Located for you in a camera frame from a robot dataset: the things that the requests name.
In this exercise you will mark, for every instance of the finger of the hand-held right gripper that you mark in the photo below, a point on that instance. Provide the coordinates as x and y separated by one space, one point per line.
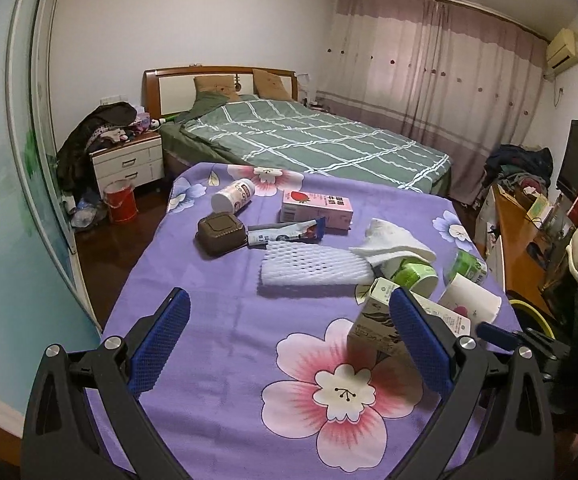
499 336

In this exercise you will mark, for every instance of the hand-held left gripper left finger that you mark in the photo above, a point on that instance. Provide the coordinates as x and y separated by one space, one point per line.
161 340

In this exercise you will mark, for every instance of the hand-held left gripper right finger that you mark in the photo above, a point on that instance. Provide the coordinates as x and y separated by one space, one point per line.
419 340

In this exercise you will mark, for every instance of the yellow-rimmed trash bin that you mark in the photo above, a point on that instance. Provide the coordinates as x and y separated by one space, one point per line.
534 312

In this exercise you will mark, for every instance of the brown drink carton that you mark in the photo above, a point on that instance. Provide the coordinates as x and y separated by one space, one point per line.
374 325

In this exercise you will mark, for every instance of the green clear jar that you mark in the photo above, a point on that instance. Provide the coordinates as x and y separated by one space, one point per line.
466 266

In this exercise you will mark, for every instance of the green and white paper cup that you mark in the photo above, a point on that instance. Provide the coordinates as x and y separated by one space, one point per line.
414 275

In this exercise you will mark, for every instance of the purple floral tablecloth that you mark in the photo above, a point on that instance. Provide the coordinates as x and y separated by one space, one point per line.
229 320

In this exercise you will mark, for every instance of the wooden side desk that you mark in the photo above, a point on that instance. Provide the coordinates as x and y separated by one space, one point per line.
516 240

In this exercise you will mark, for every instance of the white folded cloth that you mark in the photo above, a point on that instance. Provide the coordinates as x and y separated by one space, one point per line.
394 242

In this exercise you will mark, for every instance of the brown plastic box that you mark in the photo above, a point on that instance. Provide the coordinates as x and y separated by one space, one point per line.
221 232

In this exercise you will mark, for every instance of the white foam net sleeve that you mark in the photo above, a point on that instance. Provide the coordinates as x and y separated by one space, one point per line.
314 265

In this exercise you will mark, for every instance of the red bucket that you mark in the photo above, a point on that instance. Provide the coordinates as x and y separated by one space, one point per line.
119 205

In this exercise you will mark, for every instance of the plastic bags on floor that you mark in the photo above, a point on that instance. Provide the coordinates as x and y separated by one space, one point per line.
86 215

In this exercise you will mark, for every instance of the white plastic bottle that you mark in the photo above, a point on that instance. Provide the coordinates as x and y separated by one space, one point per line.
231 196

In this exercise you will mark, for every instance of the snack wrapper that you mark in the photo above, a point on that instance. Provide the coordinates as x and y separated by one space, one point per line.
284 235

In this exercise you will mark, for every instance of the pink milk carton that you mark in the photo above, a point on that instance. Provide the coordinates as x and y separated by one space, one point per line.
316 207

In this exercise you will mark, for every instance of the blue clothes pile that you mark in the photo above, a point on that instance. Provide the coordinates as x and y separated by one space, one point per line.
519 162

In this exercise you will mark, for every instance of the white nightstand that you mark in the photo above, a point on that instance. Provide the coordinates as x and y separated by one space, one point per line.
129 162

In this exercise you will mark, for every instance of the dark clothes pile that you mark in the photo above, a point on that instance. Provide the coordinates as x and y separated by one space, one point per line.
84 145

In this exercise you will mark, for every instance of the wardrobe sliding door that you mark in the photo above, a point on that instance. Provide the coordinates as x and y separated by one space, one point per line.
14 185

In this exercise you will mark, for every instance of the green plaid quilt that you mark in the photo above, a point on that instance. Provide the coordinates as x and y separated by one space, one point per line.
309 135

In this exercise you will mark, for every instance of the wooden bed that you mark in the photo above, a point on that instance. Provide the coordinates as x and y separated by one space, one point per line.
169 90

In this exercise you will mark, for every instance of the brown pillow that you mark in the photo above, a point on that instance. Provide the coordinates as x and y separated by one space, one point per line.
214 87
271 84

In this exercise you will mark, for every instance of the pink curtain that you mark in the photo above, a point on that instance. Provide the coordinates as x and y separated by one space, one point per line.
429 75

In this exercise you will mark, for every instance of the air conditioner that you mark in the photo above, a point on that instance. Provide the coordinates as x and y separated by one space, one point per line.
564 49

